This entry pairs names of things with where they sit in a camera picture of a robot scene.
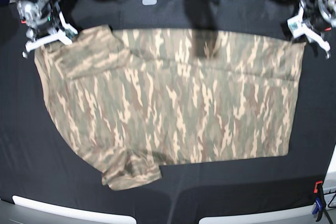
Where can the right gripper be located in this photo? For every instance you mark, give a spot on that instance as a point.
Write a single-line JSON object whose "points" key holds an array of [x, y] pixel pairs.
{"points": [[43, 17]]}

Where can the front right orange clamp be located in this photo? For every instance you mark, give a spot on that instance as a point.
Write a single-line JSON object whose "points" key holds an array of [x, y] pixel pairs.
{"points": [[316, 186]]}

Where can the camouflage t-shirt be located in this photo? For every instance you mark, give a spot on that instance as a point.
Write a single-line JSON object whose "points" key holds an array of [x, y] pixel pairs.
{"points": [[129, 101]]}

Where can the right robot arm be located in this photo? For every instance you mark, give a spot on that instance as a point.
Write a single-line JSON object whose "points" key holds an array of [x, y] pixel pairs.
{"points": [[45, 22]]}

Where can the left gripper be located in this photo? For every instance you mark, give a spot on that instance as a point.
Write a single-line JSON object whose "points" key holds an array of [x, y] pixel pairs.
{"points": [[320, 15]]}

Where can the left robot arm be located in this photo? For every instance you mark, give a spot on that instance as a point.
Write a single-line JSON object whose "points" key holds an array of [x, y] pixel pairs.
{"points": [[313, 19]]}

